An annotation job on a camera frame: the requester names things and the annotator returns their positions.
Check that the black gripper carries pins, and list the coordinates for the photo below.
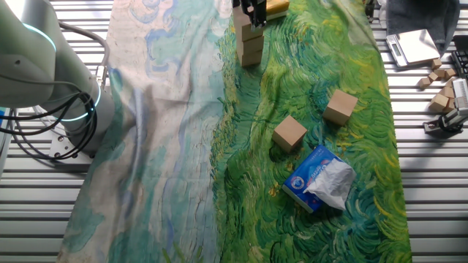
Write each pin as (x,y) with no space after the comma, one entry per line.
(252,3)

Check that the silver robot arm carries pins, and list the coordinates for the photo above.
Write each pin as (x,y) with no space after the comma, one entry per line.
(33,62)

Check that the gold tissue pack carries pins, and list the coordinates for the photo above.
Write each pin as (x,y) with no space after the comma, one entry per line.
(278,7)

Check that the green blue painted cloth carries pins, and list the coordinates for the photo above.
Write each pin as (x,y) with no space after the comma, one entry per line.
(164,146)

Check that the silver digital scale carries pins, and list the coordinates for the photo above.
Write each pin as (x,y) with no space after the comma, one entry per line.
(417,47)

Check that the blue tissue pack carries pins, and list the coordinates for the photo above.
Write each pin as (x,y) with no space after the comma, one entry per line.
(303,175)

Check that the dark grey cloth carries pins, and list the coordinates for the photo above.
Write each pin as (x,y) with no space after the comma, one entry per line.
(424,14)

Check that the small wooden block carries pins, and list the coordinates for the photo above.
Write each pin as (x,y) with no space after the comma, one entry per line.
(433,77)
(450,74)
(438,103)
(447,91)
(425,83)
(439,73)
(450,106)
(436,64)

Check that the black keyboard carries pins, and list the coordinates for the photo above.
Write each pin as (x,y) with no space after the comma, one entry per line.
(461,62)

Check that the white ribbed device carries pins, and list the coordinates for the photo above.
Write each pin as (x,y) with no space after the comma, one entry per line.
(461,93)

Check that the white blue box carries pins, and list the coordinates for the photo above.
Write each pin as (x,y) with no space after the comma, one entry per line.
(3,146)

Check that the grey camera on stand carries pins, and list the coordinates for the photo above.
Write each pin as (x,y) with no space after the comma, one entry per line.
(451,118)

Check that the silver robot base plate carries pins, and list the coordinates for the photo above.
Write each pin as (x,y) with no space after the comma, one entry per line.
(60,146)

